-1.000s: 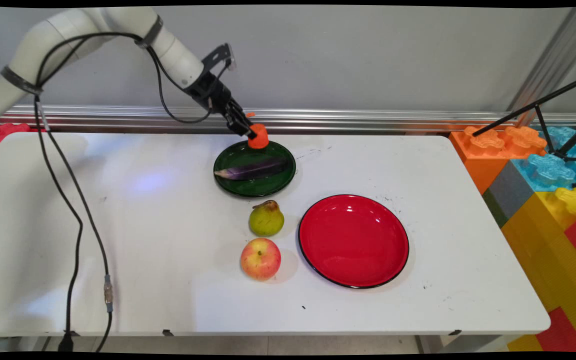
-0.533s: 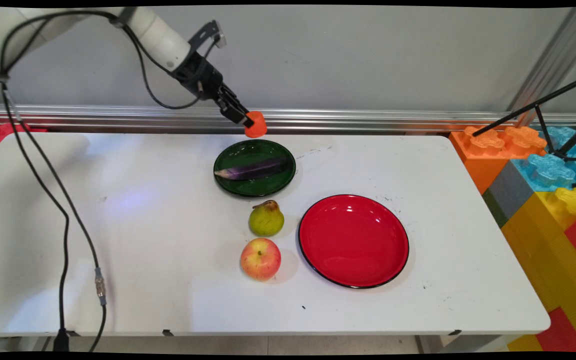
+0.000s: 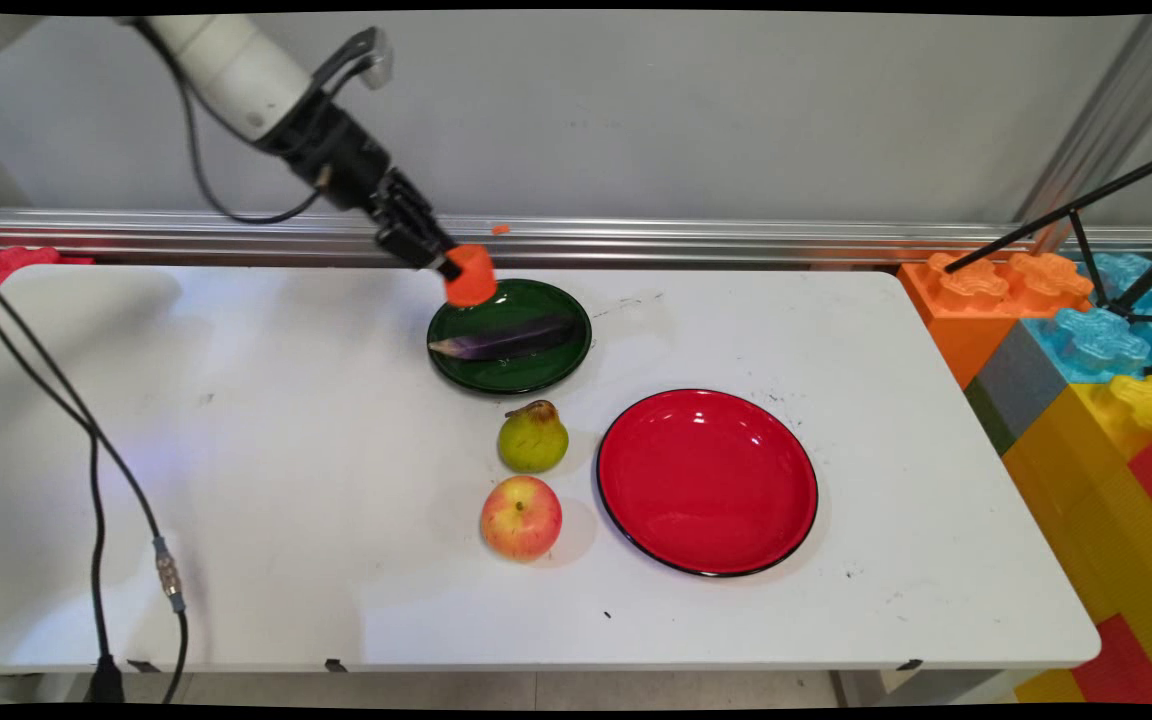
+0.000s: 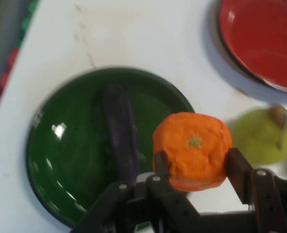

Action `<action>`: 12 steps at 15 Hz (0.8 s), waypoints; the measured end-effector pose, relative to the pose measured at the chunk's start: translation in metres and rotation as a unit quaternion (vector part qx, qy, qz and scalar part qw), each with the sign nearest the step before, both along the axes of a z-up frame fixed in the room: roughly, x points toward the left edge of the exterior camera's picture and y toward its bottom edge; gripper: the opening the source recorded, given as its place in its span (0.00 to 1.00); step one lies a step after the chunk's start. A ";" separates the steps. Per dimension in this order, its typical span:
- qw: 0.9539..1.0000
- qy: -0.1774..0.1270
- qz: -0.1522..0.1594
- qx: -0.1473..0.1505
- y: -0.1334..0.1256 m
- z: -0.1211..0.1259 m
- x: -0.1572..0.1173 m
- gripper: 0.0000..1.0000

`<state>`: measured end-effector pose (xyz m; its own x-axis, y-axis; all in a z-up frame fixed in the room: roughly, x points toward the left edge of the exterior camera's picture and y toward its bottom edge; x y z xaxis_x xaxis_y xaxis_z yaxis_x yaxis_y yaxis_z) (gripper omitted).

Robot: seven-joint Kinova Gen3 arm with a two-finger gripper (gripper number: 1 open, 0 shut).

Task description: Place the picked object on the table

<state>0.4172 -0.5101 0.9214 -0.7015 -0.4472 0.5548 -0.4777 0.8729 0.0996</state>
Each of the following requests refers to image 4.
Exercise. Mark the orange toy fruit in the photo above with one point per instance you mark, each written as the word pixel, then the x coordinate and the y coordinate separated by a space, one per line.
pixel 182 165

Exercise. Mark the dark green round plate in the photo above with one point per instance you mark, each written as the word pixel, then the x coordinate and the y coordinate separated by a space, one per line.
pixel 68 155

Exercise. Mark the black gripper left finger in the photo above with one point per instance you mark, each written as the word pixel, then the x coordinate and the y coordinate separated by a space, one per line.
pixel 124 208

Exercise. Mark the green toy pear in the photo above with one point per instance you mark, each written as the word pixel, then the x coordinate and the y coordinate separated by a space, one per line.
pixel 255 138

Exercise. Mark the red round plate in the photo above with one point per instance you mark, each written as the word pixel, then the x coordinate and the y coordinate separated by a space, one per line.
pixel 262 41

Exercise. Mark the purple toy eggplant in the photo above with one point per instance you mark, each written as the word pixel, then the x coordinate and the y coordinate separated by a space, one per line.
pixel 120 126

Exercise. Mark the green studded block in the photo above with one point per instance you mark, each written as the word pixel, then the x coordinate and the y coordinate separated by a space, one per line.
pixel 27 24

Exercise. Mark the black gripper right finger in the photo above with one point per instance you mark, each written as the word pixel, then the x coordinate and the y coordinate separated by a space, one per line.
pixel 269 201

